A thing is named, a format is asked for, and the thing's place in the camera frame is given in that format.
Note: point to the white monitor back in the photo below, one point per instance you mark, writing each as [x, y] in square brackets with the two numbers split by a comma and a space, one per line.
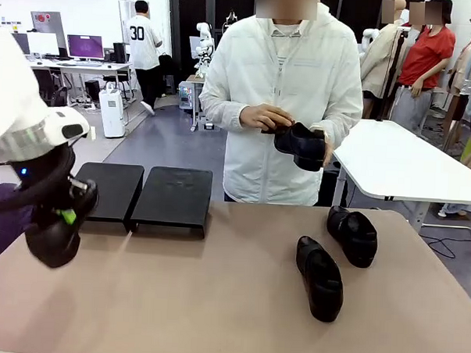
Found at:
[44, 43]

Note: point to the person's right hand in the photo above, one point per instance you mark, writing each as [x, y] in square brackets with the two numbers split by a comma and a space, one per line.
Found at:
[261, 115]

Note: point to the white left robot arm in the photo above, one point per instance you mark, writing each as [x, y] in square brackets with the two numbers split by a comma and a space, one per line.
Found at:
[16, 96]

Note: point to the black computer under desk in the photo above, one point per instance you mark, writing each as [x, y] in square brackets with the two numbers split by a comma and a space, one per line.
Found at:
[92, 91]

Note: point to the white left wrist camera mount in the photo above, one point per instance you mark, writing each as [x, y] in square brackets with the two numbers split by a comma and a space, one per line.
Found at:
[92, 133]

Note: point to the silver reflective panel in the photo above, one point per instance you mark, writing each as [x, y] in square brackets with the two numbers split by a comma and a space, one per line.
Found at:
[124, 19]

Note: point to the white side table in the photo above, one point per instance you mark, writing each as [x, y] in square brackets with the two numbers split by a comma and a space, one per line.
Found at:
[388, 159]

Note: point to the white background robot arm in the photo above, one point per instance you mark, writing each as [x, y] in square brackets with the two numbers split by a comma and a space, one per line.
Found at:
[204, 32]
[366, 35]

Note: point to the person's right forearm white sleeve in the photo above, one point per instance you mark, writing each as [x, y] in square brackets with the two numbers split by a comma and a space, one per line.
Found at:
[220, 113]

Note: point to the long white office desk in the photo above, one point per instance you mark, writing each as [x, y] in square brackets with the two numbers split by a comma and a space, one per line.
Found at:
[88, 65]

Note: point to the monitor with purple screen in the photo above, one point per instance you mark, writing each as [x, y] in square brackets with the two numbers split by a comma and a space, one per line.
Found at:
[85, 47]

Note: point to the person's left forearm white sleeve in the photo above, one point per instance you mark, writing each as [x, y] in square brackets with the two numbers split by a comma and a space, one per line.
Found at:
[343, 115]

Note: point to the black desktop computer tower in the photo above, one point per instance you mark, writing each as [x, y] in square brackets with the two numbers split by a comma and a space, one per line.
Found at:
[119, 52]

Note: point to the black tripod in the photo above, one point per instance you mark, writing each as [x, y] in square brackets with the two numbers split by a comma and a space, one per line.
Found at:
[392, 74]

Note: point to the person's left hand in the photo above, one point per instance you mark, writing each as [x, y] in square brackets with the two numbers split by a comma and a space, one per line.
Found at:
[328, 149]

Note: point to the white air purifier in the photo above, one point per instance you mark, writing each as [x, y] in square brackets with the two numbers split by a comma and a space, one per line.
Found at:
[112, 112]

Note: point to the grey board red sticker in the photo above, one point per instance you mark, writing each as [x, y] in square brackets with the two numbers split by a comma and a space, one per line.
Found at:
[50, 22]

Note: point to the background person white jersey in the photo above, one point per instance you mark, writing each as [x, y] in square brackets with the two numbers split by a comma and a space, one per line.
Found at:
[141, 43]

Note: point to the monitor with black screen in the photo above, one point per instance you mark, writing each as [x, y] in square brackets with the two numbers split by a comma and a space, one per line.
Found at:
[22, 44]

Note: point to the black mesh office chair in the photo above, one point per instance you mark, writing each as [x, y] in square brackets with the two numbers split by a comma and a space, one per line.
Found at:
[48, 84]

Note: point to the small wooden side table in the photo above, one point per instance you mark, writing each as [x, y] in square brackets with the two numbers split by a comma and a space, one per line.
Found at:
[193, 79]

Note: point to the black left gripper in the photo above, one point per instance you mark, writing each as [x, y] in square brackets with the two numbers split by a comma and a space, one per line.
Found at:
[66, 198]

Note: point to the computer case with lights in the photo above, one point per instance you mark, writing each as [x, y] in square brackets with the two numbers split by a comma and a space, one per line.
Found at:
[186, 96]

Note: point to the person in white jacket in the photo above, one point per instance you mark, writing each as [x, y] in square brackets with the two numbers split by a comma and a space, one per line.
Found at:
[283, 69]

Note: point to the black shoe stand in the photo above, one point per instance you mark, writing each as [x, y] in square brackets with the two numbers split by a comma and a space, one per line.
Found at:
[110, 190]
[176, 197]

